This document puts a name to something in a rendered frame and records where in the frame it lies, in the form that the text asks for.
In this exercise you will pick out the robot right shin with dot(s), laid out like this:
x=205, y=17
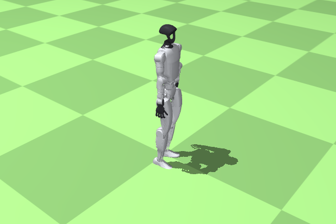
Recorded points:
x=161, y=143

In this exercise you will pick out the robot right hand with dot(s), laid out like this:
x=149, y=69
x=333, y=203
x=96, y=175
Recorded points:
x=160, y=110

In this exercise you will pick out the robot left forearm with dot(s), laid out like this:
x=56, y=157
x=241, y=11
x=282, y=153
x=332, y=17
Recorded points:
x=178, y=78

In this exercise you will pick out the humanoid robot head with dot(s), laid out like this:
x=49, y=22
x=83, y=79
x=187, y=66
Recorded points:
x=168, y=30

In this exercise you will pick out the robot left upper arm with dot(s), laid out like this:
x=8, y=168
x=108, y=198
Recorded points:
x=180, y=48

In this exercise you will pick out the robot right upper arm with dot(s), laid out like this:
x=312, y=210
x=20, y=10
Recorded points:
x=159, y=59

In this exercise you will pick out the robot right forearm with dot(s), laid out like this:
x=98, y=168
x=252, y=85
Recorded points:
x=160, y=93

